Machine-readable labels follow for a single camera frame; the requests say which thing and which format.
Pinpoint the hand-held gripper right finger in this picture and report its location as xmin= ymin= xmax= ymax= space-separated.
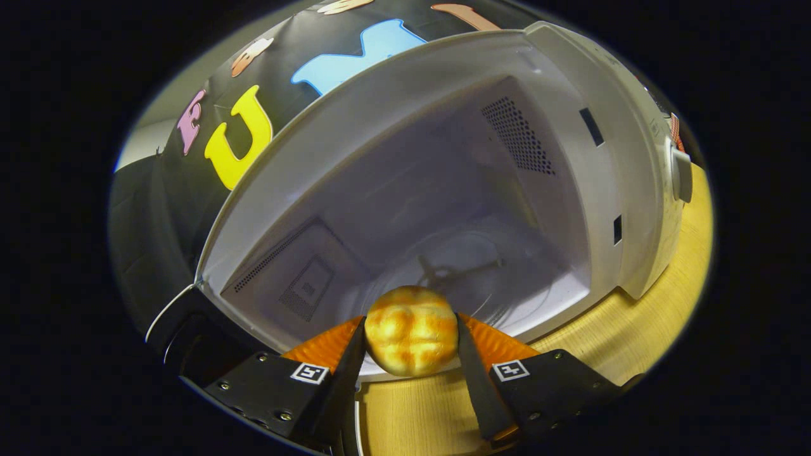
xmin=455 ymin=312 xmax=644 ymax=444

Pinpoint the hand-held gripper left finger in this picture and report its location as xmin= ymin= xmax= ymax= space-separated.
xmin=203 ymin=315 xmax=368 ymax=453

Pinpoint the golden bread bun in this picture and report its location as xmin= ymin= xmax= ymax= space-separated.
xmin=364 ymin=285 xmax=459 ymax=378

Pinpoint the white microwave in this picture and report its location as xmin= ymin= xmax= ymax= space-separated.
xmin=146 ymin=21 xmax=693 ymax=381

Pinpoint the glass microwave turntable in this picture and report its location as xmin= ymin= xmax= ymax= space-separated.
xmin=355 ymin=228 xmax=571 ymax=330

